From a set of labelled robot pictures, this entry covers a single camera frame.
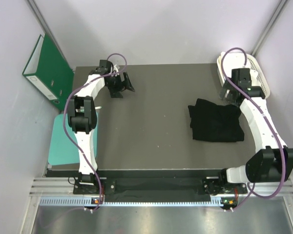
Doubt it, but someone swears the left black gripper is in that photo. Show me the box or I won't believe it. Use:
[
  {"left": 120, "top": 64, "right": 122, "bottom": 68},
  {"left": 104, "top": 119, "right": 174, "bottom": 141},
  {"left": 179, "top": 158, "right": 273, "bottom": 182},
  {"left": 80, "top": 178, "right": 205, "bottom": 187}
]
[{"left": 105, "top": 71, "right": 134, "bottom": 98}]

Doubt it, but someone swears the black t-shirt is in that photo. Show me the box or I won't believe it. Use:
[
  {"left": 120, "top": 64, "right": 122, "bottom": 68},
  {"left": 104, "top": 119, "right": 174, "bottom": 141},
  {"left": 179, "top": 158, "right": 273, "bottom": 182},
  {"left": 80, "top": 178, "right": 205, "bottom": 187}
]
[{"left": 188, "top": 98, "right": 245, "bottom": 143}]

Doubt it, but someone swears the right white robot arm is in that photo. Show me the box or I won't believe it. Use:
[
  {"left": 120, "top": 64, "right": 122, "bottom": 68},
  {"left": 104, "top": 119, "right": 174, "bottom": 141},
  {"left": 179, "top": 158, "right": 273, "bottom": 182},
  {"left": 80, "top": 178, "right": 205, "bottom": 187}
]
[{"left": 218, "top": 80, "right": 293, "bottom": 195}]

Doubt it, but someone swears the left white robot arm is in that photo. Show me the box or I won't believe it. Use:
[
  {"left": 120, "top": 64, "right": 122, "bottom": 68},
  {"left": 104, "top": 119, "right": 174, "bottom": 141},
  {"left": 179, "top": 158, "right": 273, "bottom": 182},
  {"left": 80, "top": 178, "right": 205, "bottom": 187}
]
[{"left": 66, "top": 72, "right": 135, "bottom": 195}]

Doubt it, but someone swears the white t-shirt in basket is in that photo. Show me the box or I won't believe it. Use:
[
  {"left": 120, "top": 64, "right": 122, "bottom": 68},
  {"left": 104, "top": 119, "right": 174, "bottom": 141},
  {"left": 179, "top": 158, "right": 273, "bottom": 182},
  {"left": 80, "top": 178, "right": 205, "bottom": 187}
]
[{"left": 217, "top": 52, "right": 245, "bottom": 85}]

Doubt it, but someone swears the white plastic basket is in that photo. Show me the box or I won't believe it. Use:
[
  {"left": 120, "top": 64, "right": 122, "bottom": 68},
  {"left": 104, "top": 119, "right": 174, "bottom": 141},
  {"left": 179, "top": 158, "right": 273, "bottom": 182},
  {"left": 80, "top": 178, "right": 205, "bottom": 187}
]
[{"left": 216, "top": 51, "right": 271, "bottom": 98}]

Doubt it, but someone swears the teal cutting board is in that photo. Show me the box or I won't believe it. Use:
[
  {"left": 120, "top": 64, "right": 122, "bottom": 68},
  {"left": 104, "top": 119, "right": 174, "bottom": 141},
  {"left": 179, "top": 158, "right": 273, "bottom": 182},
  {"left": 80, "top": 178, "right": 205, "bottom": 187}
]
[{"left": 48, "top": 114, "right": 98, "bottom": 166}]

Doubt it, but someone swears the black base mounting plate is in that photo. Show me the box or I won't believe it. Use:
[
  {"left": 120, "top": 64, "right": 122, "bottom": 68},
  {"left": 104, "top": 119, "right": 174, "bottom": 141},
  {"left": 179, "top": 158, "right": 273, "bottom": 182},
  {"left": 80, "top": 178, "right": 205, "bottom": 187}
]
[{"left": 73, "top": 176, "right": 249, "bottom": 197}]

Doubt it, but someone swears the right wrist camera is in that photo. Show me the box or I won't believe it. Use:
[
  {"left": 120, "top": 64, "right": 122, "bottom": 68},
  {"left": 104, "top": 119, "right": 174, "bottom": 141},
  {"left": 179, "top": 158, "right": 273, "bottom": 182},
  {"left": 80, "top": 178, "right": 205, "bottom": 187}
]
[{"left": 231, "top": 68, "right": 252, "bottom": 89}]

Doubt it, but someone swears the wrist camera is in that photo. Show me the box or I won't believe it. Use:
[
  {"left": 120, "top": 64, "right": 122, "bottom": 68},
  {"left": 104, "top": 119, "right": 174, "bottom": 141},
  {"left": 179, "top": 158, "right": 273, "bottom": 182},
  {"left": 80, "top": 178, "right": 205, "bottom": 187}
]
[
  {"left": 96, "top": 59, "right": 117, "bottom": 75},
  {"left": 231, "top": 68, "right": 252, "bottom": 89}
]

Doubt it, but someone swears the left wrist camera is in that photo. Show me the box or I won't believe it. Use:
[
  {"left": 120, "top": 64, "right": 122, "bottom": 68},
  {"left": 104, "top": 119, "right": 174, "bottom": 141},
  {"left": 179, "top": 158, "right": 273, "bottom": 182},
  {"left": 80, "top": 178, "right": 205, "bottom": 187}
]
[{"left": 96, "top": 59, "right": 117, "bottom": 75}]

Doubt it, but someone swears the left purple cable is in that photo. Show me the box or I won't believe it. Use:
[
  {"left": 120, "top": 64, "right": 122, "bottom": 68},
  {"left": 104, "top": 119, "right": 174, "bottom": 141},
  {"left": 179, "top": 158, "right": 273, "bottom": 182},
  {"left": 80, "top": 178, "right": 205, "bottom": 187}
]
[{"left": 63, "top": 53, "right": 127, "bottom": 213}]

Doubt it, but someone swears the purple cable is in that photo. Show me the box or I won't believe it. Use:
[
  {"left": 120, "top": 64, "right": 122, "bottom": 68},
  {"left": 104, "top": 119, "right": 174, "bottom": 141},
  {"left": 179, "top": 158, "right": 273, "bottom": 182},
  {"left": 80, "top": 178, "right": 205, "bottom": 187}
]
[
  {"left": 221, "top": 47, "right": 289, "bottom": 212},
  {"left": 63, "top": 53, "right": 127, "bottom": 213}
]

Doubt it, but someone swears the green ring binder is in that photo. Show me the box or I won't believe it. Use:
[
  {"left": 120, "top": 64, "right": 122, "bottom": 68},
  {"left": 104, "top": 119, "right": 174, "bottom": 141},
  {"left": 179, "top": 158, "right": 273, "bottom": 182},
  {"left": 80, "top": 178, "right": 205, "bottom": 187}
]
[{"left": 22, "top": 35, "right": 74, "bottom": 111}]

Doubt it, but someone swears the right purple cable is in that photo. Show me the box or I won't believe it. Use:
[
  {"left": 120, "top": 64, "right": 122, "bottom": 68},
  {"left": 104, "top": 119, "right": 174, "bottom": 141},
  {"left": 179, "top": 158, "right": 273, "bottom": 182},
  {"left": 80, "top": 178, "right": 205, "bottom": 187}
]
[{"left": 221, "top": 47, "right": 289, "bottom": 212}]

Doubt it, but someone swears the aluminium frame rail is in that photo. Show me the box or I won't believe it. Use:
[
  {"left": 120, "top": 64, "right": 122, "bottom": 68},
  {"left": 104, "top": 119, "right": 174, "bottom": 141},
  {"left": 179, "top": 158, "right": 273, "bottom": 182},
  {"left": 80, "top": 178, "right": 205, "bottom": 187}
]
[{"left": 30, "top": 177, "right": 293, "bottom": 196}]

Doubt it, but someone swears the white cable duct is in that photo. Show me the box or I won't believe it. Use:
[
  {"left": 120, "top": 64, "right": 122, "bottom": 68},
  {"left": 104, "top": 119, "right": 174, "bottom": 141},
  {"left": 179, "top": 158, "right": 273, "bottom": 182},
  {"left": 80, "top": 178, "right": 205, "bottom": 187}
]
[{"left": 40, "top": 196, "right": 237, "bottom": 208}]

